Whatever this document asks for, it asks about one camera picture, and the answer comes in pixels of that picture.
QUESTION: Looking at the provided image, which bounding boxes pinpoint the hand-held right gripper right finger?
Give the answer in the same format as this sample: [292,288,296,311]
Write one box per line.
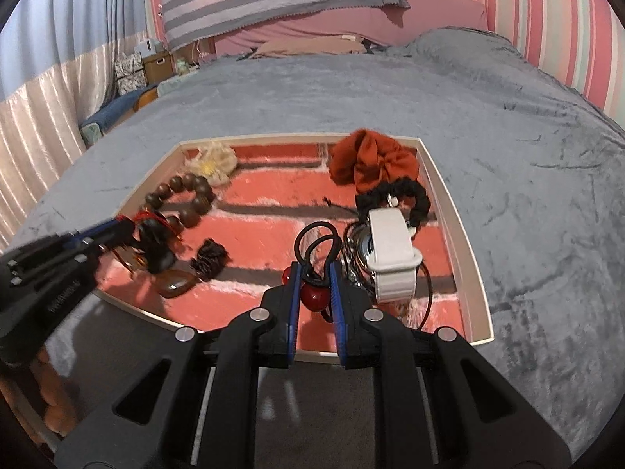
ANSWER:
[329,260,573,469]

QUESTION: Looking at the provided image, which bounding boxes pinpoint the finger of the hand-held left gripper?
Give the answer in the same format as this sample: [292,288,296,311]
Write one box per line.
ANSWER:
[73,232,143,260]
[62,217,136,244]

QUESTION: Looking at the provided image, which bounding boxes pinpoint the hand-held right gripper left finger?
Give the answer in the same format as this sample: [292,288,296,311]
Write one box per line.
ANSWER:
[54,260,301,469]

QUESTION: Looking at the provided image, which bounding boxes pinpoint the black hair tie red balls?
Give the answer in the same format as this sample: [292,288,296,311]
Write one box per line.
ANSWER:
[282,221,343,324]

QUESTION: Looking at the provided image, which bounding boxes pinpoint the red string bracelet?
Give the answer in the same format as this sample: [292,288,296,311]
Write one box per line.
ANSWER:
[116,209,184,272]

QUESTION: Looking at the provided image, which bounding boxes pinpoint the silver metal bangle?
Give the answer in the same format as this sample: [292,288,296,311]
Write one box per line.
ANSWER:
[343,222,380,287]

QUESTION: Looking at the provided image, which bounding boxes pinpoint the beige tray with red lining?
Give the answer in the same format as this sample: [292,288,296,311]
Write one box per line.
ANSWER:
[95,134,495,365]

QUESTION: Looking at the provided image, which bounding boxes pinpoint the white strap watch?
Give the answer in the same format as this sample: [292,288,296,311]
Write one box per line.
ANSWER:
[366,208,422,305]

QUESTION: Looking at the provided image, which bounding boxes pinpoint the amber pendant with dark tassel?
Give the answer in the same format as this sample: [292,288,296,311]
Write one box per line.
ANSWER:
[158,238,230,300]

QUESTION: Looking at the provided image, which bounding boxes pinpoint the black scrunchie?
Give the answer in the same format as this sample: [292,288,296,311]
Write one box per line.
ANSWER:
[355,178,432,242]

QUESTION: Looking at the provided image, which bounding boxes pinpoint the person's left hand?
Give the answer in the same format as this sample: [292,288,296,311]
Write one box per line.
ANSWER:
[28,346,82,444]

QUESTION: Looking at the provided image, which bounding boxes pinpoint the blue cloth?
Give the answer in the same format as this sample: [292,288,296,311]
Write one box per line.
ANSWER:
[80,88,160,150]

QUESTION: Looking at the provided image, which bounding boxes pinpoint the beige flower scrunchie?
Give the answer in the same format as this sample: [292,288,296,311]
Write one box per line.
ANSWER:
[182,140,239,187]

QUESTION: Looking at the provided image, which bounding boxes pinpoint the patterned fabric bag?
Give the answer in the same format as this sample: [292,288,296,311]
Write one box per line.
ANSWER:
[114,55,148,95]

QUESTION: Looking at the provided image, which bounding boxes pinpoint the rust orange scrunchie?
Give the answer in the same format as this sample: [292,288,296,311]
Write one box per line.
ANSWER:
[327,128,420,195]

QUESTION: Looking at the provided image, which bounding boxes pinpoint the cardboard box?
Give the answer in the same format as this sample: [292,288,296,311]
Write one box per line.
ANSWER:
[142,51,175,84]

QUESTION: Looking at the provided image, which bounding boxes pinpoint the white box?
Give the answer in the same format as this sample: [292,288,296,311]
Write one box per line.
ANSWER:
[134,38,165,57]

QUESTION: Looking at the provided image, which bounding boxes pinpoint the sheer curtain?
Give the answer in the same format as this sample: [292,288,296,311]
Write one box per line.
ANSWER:
[0,0,163,241]

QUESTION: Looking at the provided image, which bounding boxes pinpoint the grey plush blanket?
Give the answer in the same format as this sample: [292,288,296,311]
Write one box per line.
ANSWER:
[0,26,625,469]

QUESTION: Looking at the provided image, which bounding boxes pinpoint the brown pillow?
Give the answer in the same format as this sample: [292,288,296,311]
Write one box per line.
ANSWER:
[236,34,368,60]

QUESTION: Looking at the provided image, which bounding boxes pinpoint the pink bed headboard cover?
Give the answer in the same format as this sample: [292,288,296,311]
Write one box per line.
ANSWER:
[214,0,489,57]

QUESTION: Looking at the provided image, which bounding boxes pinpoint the thin black cord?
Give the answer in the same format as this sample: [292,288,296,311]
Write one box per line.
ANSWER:
[321,196,436,333]

